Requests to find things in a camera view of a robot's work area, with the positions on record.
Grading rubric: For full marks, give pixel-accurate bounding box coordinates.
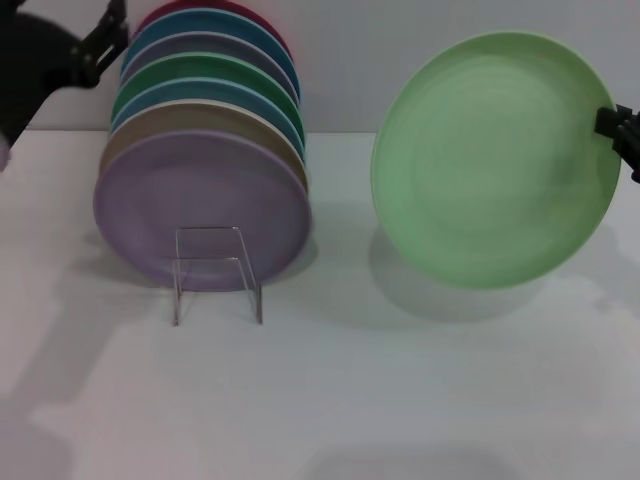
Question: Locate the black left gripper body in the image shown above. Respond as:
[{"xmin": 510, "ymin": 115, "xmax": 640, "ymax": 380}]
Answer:
[{"xmin": 0, "ymin": 11, "xmax": 87, "ymax": 147}]

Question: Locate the light green plate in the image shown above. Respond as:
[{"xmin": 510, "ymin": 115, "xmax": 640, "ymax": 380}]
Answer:
[{"xmin": 370, "ymin": 30, "xmax": 624, "ymax": 290}]

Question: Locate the red plate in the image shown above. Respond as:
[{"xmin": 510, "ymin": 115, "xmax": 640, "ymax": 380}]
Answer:
[{"xmin": 132, "ymin": 0, "xmax": 292, "ymax": 55}]

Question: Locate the dark blue plate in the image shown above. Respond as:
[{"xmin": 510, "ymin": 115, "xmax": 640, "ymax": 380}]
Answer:
[{"xmin": 119, "ymin": 8, "xmax": 298, "ymax": 80}]

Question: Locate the grey plate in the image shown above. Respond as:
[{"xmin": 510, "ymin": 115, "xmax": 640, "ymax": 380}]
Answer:
[{"xmin": 118, "ymin": 31, "xmax": 301, "ymax": 109}]

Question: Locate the dark green plate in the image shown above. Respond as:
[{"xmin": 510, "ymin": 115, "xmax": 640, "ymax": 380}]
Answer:
[{"xmin": 110, "ymin": 51, "xmax": 304, "ymax": 135}]

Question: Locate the beige plate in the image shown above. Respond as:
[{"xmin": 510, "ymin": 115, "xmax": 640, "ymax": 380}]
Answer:
[{"xmin": 98, "ymin": 98, "xmax": 308, "ymax": 194}]

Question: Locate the light blue plate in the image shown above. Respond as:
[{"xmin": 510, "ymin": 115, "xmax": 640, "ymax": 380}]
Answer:
[{"xmin": 108, "ymin": 76, "xmax": 306, "ymax": 156}]

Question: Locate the purple plate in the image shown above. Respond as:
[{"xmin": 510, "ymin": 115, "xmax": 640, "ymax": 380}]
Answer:
[{"xmin": 92, "ymin": 128, "xmax": 313, "ymax": 293}]

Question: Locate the clear acrylic plate rack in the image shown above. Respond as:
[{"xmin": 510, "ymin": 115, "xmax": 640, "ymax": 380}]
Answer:
[{"xmin": 170, "ymin": 225, "xmax": 264, "ymax": 327}]

